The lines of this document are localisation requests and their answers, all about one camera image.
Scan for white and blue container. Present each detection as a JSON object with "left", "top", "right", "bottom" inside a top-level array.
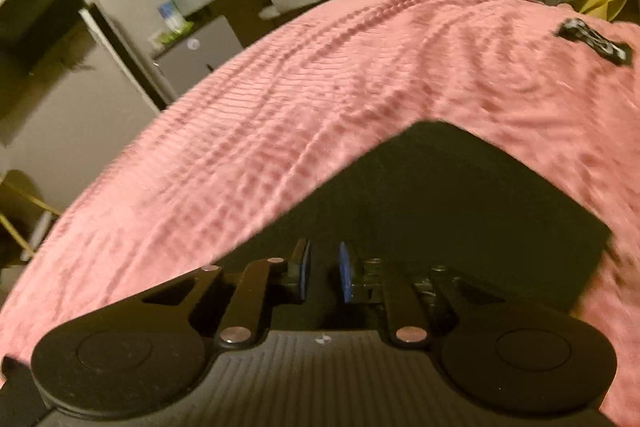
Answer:
[{"left": 159, "top": 2, "right": 184, "bottom": 32}]

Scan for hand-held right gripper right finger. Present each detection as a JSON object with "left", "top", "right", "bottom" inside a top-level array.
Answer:
[{"left": 337, "top": 241, "right": 506, "bottom": 350}]

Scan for round gold-legged side table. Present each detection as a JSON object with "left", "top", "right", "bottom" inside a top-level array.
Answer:
[{"left": 0, "top": 169, "right": 57, "bottom": 259}]

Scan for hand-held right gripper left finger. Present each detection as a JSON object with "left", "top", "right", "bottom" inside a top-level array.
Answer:
[{"left": 141, "top": 238, "right": 313, "bottom": 350}]

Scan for black pants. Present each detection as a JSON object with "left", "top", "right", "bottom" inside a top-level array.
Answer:
[{"left": 235, "top": 18, "right": 632, "bottom": 333}]

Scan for grey drawer cabinet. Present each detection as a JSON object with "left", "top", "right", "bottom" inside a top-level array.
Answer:
[{"left": 150, "top": 14, "right": 246, "bottom": 84}]

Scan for pink ribbed blanket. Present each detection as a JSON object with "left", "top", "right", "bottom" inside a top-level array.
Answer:
[{"left": 0, "top": 0, "right": 640, "bottom": 427}]

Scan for white upright panel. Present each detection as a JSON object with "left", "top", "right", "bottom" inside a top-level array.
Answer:
[{"left": 79, "top": 2, "right": 173, "bottom": 112}]

